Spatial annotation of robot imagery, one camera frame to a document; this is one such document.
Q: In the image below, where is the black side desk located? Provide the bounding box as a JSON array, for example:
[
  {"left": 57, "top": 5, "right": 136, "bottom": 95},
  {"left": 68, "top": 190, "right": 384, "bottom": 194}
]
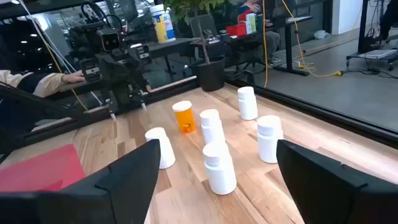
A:
[{"left": 146, "top": 37, "right": 201, "bottom": 75}]

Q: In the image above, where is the yellow cable with plug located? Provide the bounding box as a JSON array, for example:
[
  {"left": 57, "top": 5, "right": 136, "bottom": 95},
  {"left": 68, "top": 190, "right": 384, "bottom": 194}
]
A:
[{"left": 280, "top": 0, "right": 344, "bottom": 78}]

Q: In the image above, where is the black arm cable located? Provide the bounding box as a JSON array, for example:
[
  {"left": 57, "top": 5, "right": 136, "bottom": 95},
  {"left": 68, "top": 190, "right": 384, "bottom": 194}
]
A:
[{"left": 80, "top": 1, "right": 124, "bottom": 32}]

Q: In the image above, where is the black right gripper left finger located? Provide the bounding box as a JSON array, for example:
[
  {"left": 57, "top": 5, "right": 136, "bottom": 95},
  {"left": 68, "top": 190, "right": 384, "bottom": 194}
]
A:
[{"left": 0, "top": 138, "right": 162, "bottom": 224}]

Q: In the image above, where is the red box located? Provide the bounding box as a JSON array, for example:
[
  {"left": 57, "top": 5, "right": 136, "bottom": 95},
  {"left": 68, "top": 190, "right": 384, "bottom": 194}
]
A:
[{"left": 226, "top": 23, "right": 248, "bottom": 38}]

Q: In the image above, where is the orange pill bottle white cap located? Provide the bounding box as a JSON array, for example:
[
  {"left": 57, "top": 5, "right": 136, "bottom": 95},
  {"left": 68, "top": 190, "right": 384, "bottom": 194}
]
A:
[{"left": 172, "top": 100, "right": 197, "bottom": 134}]

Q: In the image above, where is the black bag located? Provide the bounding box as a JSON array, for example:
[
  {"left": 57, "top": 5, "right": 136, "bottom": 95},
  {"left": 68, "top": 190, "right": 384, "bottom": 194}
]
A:
[{"left": 363, "top": 27, "right": 382, "bottom": 53}]

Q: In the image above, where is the blue yellow wipes container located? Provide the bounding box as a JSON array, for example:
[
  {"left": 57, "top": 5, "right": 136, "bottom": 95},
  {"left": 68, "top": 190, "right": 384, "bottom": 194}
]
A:
[{"left": 149, "top": 3, "right": 177, "bottom": 44}]

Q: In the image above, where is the black office desk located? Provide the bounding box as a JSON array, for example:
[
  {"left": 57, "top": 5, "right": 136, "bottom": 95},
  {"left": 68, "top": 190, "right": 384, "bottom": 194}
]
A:
[{"left": 264, "top": 14, "right": 314, "bottom": 77}]

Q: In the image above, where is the person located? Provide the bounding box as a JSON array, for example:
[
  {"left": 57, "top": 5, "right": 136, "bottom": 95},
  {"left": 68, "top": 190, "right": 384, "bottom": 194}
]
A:
[
  {"left": 0, "top": 70, "right": 68, "bottom": 99},
  {"left": 378, "top": 0, "right": 398, "bottom": 41},
  {"left": 239, "top": 0, "right": 282, "bottom": 68}
]

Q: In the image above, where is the black office chair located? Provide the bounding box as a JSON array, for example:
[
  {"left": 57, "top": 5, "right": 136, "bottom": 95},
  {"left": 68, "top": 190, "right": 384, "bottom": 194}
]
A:
[{"left": 231, "top": 52, "right": 270, "bottom": 84}]

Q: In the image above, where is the red plastic basket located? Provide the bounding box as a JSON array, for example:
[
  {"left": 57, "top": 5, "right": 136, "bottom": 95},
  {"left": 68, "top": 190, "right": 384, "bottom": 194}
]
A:
[{"left": 0, "top": 143, "right": 86, "bottom": 193}]

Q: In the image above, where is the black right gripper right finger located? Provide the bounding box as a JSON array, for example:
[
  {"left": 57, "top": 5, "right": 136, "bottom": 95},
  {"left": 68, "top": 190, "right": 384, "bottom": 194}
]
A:
[{"left": 275, "top": 139, "right": 398, "bottom": 224}]

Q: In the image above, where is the black metal cart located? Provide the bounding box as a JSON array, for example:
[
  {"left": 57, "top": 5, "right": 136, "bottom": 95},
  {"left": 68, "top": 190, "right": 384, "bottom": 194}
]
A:
[{"left": 346, "top": 0, "right": 398, "bottom": 72}]

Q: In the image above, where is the white carton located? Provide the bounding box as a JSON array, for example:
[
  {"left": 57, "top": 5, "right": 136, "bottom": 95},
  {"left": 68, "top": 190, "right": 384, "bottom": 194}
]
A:
[{"left": 245, "top": 12, "right": 257, "bottom": 34}]

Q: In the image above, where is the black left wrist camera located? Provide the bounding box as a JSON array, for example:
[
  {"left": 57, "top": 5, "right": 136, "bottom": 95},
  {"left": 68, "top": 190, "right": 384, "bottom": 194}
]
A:
[{"left": 98, "top": 27, "right": 121, "bottom": 52}]

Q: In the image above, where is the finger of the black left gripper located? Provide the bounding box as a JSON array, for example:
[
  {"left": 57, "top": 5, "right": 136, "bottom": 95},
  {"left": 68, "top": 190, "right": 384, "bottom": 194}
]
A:
[
  {"left": 136, "top": 88, "right": 149, "bottom": 111},
  {"left": 106, "top": 98, "right": 118, "bottom": 122}
]

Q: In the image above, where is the white bag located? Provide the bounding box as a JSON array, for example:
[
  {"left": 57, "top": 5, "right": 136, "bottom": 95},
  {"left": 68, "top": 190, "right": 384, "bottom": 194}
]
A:
[{"left": 313, "top": 29, "right": 331, "bottom": 40}]

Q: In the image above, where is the potted green plant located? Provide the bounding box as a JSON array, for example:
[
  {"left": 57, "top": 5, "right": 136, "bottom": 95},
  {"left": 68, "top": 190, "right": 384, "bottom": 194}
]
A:
[{"left": 163, "top": 0, "right": 226, "bottom": 93}]

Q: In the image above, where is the person's hand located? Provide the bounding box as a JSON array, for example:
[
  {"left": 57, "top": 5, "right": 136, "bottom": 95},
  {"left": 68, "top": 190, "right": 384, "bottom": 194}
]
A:
[{"left": 61, "top": 70, "right": 86, "bottom": 84}]

